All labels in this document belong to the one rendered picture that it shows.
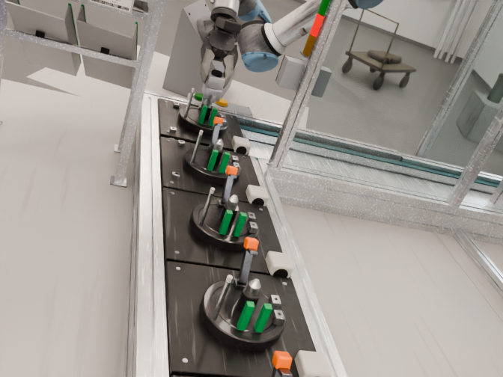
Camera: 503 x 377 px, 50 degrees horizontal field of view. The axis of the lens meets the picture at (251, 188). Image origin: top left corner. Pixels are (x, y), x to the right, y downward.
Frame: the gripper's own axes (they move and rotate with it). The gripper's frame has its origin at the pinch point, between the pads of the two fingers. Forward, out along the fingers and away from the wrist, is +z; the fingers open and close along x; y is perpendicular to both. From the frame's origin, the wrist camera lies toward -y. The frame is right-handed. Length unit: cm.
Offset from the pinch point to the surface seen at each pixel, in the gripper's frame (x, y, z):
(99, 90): 28, 43, -4
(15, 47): 96, 297, -105
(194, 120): 2.8, 4.8, 10.8
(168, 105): 9.4, 14.6, 5.2
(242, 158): -9.5, -3.5, 20.3
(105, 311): 20, -34, 60
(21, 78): 81, 252, -67
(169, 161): 10.2, -10.9, 26.5
